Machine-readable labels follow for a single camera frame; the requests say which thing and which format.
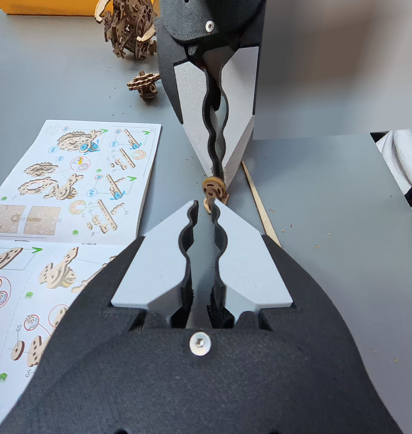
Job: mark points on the large wooden model frame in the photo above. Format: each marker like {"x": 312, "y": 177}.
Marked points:
{"x": 128, "y": 27}

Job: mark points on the open instruction booklet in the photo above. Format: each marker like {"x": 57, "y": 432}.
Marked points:
{"x": 73, "y": 217}

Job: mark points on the grey desk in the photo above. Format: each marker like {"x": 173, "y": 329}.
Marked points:
{"x": 328, "y": 203}

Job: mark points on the pointed wooden stick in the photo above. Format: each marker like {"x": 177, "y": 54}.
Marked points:
{"x": 260, "y": 206}

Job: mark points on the person's white shirt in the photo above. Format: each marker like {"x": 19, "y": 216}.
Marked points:
{"x": 402, "y": 152}

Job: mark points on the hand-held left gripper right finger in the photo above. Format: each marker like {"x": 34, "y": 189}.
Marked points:
{"x": 257, "y": 268}

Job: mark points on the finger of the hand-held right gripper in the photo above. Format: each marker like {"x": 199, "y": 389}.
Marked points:
{"x": 190, "y": 98}
{"x": 243, "y": 91}

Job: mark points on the small wooden model assembly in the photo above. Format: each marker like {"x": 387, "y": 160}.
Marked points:
{"x": 214, "y": 190}

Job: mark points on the small wooden gear assembly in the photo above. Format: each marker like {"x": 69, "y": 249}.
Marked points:
{"x": 143, "y": 84}

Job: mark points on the yellow plastic bin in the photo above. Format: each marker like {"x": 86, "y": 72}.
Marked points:
{"x": 39, "y": 8}

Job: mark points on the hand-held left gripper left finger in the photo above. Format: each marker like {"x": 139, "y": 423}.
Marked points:
{"x": 151, "y": 268}

